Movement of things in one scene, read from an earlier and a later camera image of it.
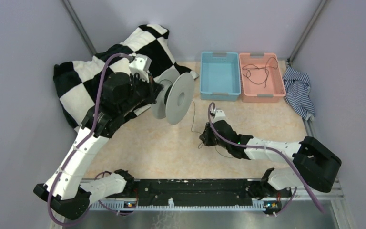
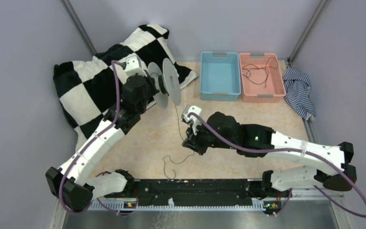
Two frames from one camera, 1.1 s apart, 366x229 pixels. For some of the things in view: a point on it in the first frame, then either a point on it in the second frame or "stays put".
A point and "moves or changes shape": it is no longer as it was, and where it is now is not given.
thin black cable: [200, 146] moves or changes shape
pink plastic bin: [261, 78] stays put
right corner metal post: [300, 42] stays put
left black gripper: [153, 88] stays put
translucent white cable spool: [176, 98] moves or changes shape
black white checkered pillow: [77, 83] stays put
